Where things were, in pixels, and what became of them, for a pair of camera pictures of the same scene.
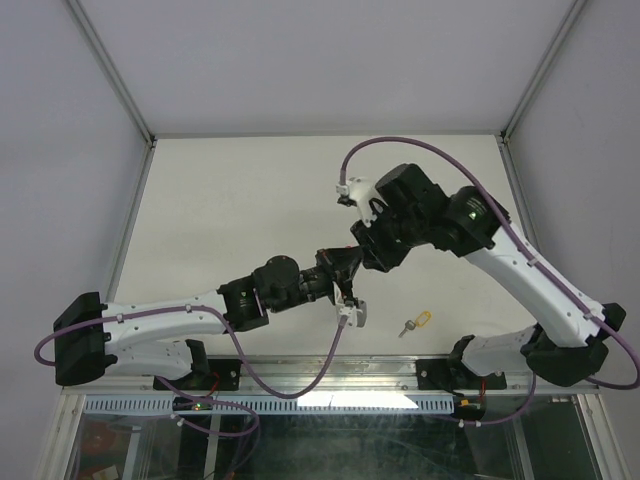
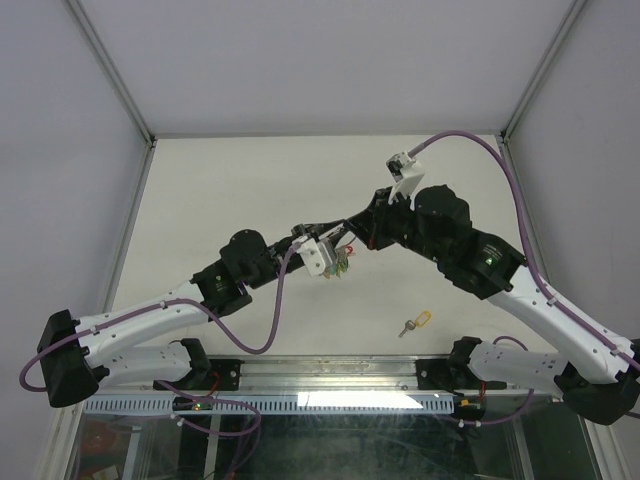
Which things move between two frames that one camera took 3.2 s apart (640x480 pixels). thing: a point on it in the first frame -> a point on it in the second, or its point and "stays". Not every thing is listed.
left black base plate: [208, 375] stays
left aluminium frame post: [96, 44] stays
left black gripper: [340, 265] -> [315, 230]
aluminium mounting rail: [325, 376] stays
